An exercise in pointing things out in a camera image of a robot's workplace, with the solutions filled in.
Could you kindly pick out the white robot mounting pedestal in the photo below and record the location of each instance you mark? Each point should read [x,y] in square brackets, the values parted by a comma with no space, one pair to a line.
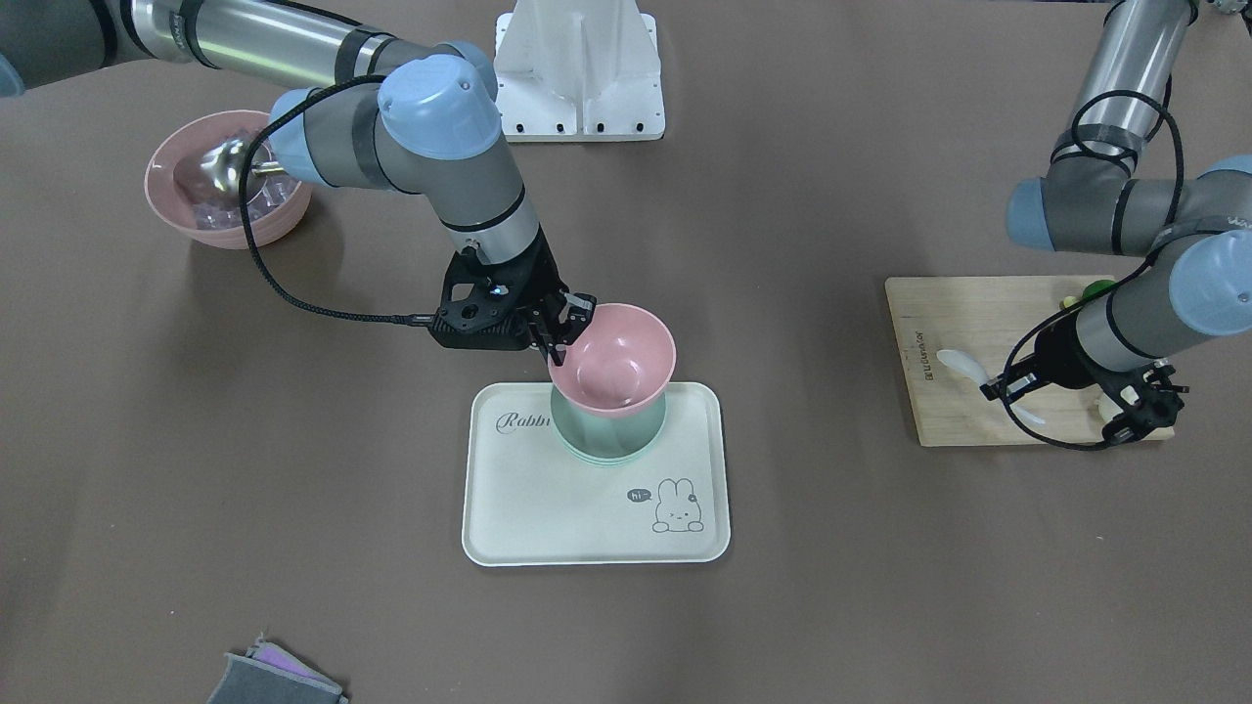
[579,72]

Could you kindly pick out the cream rabbit tray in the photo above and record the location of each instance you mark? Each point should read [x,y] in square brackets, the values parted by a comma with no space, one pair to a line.
[529,501]

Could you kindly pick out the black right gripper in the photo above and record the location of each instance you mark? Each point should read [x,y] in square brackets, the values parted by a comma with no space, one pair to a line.
[541,277]

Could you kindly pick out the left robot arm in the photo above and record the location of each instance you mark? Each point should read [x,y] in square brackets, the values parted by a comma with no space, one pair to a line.
[1116,185]

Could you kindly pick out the green lime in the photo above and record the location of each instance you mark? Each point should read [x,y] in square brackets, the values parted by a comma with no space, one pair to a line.
[1097,287]

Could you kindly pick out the stacked green bowls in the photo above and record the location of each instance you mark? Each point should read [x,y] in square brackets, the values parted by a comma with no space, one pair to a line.
[607,441]

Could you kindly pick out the white ceramic spoon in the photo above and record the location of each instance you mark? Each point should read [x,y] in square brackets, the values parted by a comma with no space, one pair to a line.
[965,364]

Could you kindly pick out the grey folded cloth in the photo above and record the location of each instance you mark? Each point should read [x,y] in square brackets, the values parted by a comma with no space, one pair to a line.
[268,673]

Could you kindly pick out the small pink bowl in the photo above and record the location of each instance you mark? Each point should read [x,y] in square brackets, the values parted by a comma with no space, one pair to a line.
[619,365]

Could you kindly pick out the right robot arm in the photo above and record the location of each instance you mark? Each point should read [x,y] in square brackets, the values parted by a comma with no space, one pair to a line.
[362,109]

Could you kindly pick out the large pink ice bowl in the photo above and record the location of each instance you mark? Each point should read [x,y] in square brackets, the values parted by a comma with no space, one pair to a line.
[213,218]

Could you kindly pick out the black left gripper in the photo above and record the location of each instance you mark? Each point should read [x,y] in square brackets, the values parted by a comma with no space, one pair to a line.
[1060,352]

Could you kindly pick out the metal ice scoop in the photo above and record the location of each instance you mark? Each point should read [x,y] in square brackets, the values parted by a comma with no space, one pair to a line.
[213,177]

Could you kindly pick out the bamboo cutting board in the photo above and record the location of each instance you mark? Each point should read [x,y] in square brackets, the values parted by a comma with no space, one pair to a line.
[980,316]

